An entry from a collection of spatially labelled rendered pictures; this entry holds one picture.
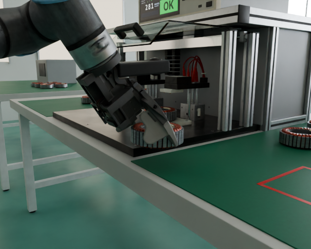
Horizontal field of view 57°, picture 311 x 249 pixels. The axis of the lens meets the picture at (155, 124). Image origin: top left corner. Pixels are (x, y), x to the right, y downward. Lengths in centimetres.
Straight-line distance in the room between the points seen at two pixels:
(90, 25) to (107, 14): 569
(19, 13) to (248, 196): 47
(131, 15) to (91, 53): 597
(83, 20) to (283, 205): 42
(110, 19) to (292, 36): 531
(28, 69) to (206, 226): 527
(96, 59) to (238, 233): 34
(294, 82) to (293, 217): 72
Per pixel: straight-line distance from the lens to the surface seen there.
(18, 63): 556
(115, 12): 626
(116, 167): 67
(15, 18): 53
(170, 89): 95
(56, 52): 571
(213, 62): 110
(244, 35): 92
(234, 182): 55
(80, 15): 48
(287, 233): 43
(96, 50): 49
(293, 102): 113
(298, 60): 113
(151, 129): 53
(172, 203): 51
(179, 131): 58
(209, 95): 111
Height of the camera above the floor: 96
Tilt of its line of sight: 12 degrees down
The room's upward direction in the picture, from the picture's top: straight up
